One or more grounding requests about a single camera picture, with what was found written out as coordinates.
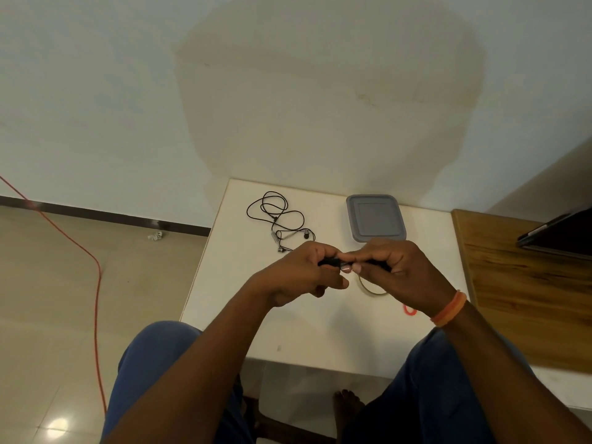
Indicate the person's right hand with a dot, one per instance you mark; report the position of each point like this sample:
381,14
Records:
407,277

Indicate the person's left hand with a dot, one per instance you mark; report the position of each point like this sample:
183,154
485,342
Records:
291,275

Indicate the person's right thumb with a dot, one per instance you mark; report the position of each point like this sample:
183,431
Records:
370,273

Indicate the person's left thumb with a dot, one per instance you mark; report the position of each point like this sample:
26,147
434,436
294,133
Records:
335,282

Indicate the person's left forearm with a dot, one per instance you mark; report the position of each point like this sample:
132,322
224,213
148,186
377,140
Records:
194,374

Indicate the person's right forearm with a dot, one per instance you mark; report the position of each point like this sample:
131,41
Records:
504,379

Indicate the beige rubber band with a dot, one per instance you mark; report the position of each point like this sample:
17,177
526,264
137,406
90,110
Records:
365,287

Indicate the red rubber band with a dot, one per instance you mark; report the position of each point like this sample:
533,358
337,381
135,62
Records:
409,312

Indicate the grey container lid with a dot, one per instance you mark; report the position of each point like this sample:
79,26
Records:
375,217

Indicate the orange wristband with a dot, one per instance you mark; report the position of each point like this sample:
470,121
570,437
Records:
449,309

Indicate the person's foot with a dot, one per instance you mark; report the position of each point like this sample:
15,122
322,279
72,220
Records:
347,409

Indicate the person's right leg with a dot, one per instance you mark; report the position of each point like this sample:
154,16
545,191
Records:
416,402

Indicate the person's leg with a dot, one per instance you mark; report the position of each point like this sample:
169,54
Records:
148,351
416,402

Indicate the wooden table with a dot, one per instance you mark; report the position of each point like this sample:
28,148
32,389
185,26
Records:
527,295

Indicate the small white floor object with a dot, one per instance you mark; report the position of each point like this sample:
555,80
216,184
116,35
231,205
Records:
156,235

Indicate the black laptop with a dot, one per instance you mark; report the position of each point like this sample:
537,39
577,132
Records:
562,235

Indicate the person's left leg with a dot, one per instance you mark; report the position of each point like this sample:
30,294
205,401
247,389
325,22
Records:
148,351

